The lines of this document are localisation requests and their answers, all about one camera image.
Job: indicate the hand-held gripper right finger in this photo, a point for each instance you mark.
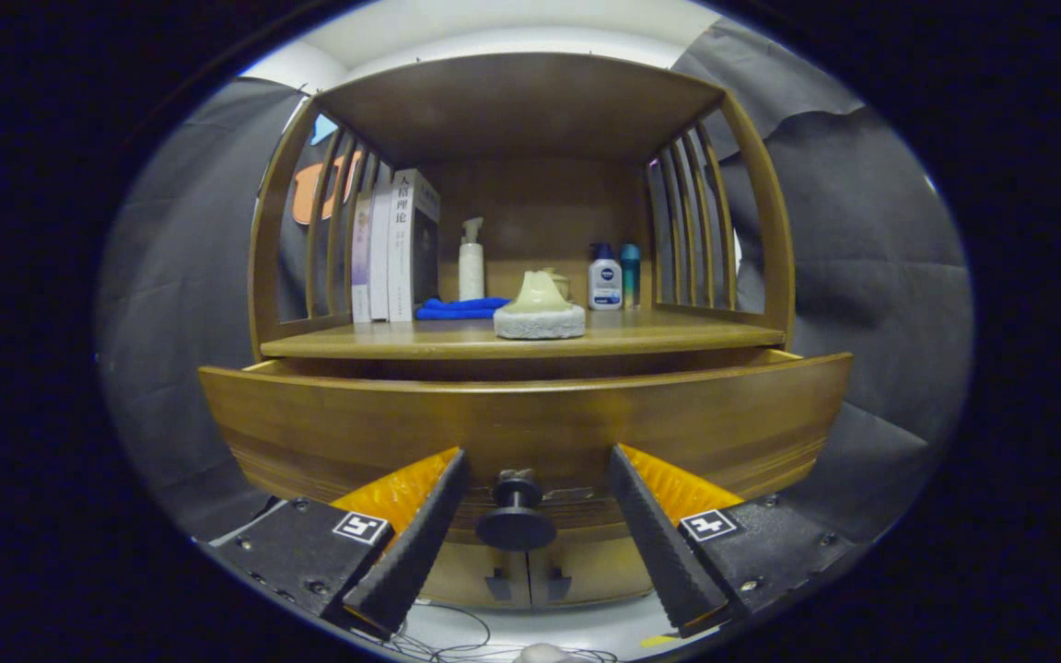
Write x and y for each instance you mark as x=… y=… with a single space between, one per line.
x=659 y=552

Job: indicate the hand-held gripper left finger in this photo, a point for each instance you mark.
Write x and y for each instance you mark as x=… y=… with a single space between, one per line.
x=420 y=552

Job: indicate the wooden drawer with black knob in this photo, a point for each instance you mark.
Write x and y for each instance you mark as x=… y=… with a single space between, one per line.
x=355 y=424

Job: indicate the wooden cabinet door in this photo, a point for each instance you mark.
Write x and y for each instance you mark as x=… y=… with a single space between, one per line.
x=471 y=580
x=604 y=571

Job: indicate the wooden countertop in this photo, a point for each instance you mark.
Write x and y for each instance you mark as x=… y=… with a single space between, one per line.
x=678 y=331

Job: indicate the wooden cabinet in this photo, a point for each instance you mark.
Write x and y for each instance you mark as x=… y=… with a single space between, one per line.
x=512 y=101

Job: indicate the yellow tape strip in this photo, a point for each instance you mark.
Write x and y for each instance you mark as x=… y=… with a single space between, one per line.
x=658 y=640

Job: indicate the blue folded cloth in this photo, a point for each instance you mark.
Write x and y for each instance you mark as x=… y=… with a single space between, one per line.
x=457 y=309

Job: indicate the white lotion bottle blue cap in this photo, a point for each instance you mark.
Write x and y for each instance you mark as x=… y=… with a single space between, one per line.
x=604 y=285

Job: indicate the small teal bottle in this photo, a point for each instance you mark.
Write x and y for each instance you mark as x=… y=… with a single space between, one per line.
x=631 y=276

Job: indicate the white pump bottle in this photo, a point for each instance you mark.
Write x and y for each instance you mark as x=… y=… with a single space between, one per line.
x=471 y=272

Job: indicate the beige lidded tea cup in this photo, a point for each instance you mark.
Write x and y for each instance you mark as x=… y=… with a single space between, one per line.
x=563 y=284

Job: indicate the pale purple book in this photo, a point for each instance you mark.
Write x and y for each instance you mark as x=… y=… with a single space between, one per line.
x=362 y=267

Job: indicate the plain white book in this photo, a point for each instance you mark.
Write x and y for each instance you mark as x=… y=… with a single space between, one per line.
x=381 y=258

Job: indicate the white book with portrait cover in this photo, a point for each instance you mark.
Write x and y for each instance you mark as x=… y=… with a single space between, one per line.
x=420 y=249

